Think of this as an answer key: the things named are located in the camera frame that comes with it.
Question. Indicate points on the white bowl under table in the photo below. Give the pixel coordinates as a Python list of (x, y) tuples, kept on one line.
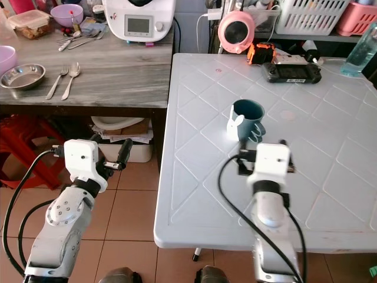
[(115, 122)]

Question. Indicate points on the metal spoon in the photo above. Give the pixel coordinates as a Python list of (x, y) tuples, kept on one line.
[(74, 71)]

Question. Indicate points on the loose metal cutlery pile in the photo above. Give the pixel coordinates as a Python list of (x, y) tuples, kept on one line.
[(79, 39)]

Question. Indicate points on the teal mug with white rabbit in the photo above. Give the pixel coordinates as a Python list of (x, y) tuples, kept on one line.
[(250, 119)]

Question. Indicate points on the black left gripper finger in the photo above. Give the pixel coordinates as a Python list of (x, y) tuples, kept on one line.
[(126, 152)]

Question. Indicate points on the pink round appliance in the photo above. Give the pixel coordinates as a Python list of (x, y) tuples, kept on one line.
[(237, 32)]

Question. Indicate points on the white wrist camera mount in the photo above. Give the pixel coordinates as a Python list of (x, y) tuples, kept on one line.
[(271, 160), (81, 160)]

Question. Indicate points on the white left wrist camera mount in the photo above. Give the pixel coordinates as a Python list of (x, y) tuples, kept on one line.
[(81, 160)]

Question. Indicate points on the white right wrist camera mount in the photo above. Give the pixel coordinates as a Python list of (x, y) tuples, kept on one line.
[(271, 160)]

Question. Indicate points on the grey wood-grain table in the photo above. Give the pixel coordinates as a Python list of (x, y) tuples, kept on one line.
[(118, 76)]

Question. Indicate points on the white slotted plastic basket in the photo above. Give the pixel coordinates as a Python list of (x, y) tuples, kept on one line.
[(312, 16)]

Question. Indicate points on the white plastic folding table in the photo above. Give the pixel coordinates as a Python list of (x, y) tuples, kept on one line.
[(212, 188)]

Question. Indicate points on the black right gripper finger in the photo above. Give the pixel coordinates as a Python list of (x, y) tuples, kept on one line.
[(282, 142)]

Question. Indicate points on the pink plastic basket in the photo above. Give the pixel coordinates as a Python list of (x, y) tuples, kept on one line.
[(358, 20)]

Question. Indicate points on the clear teal plastic bottle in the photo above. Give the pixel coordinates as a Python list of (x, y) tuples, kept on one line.
[(359, 56)]

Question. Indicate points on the white wall charger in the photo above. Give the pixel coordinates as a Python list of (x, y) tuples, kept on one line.
[(213, 16)]

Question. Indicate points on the small purple bowl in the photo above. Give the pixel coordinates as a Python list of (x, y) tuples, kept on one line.
[(66, 16)]

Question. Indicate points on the white box under table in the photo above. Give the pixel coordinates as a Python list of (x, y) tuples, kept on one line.
[(141, 152)]

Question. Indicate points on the large purple plastic bowl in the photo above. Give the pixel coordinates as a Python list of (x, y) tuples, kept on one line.
[(7, 59)]

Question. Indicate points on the clear food container with lid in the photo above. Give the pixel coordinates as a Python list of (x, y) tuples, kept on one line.
[(29, 25)]

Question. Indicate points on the stainless steel dish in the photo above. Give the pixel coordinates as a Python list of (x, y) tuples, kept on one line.
[(23, 76)]

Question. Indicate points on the red plastic stool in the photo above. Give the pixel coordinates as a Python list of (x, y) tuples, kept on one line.
[(29, 147)]

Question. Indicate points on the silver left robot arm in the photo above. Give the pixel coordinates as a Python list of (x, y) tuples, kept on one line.
[(62, 218)]

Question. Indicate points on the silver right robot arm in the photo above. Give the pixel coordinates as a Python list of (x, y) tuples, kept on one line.
[(271, 230)]

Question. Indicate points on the orange and black device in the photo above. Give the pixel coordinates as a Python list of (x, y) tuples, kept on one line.
[(259, 54)]

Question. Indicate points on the metal fork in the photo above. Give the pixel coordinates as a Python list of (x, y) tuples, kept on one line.
[(56, 85)]

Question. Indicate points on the white kitchen appliance with screen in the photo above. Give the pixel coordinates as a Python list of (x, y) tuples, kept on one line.
[(139, 23)]

